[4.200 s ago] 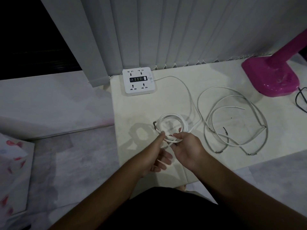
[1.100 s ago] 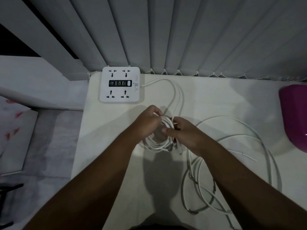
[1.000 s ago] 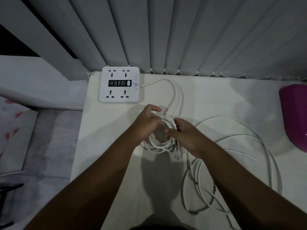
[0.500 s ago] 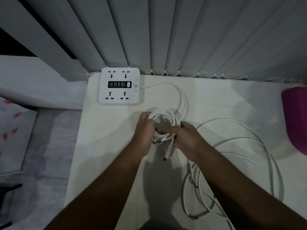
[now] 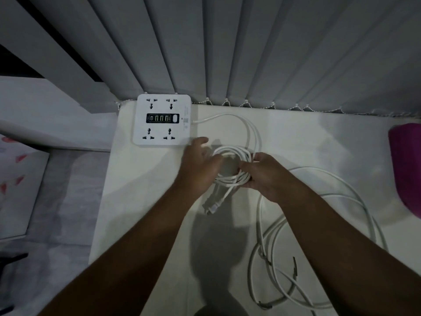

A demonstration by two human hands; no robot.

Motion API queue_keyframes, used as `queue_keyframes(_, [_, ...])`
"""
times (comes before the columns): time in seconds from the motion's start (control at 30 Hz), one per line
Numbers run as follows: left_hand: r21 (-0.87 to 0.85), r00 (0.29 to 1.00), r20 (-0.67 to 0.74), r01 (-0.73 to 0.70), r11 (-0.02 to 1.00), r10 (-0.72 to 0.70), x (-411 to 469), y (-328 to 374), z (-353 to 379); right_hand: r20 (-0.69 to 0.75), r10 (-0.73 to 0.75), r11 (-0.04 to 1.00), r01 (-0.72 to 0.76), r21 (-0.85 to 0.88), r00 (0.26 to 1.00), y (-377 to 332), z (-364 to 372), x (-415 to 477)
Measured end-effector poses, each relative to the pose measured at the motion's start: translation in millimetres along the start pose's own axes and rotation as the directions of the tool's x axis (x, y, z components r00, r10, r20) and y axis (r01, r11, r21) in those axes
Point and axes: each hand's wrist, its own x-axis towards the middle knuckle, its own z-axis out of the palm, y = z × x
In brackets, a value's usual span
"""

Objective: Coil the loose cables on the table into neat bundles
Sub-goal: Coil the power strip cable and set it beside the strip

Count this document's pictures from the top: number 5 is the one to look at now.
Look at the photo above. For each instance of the person's left hand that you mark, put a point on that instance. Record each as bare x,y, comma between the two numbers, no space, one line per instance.
197,167

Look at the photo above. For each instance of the person's right hand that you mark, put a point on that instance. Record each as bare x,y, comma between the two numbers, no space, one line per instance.
269,180

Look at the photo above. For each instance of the person's left fingers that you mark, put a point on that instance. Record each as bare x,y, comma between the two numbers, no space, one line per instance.
201,143

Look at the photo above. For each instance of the person's right fingers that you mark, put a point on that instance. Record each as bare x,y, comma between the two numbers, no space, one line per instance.
248,165

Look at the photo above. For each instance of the person's right forearm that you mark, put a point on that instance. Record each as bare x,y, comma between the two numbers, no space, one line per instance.
345,256

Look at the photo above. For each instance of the person's left forearm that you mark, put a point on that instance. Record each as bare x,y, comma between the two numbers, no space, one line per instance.
138,253

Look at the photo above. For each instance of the white square power strip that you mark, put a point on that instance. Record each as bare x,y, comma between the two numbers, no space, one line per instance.
161,133

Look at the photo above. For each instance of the grey vertical blinds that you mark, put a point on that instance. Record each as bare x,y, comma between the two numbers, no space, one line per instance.
230,46

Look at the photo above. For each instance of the magenta fabric object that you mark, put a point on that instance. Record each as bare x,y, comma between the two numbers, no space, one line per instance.
407,167

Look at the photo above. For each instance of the white panel with red marks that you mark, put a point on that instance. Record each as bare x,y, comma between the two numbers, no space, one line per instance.
19,194

